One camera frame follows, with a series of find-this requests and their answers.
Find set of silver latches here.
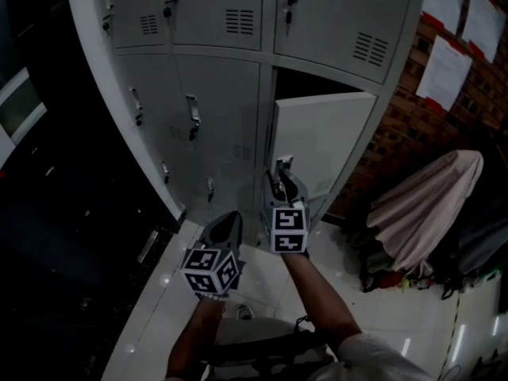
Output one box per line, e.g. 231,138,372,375
102,0,307,198

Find person's right forearm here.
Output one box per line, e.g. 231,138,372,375
280,250,364,352

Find grey metal locker cabinet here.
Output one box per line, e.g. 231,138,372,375
64,0,428,249

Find person's grey trousers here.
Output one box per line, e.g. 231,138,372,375
198,317,338,381

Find group of shut cabinet doors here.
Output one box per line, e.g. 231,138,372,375
94,0,416,246

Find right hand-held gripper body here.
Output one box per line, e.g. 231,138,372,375
260,190,315,256

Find person's left forearm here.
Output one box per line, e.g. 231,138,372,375
165,294,228,379

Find person's white shirt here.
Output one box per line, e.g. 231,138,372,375
317,333,440,381

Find pale grey locker door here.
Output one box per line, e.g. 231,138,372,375
268,90,379,218

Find beige draped cloth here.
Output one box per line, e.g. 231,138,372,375
366,148,486,273

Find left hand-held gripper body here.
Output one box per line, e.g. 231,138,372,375
180,228,245,298

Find silver bar handle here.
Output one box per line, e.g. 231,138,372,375
137,229,160,264

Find pile of clothes and bags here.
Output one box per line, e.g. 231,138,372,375
348,196,508,299

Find white bead bracelet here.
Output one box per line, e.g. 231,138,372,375
197,291,230,303

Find white framed window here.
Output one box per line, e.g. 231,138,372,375
0,67,49,159

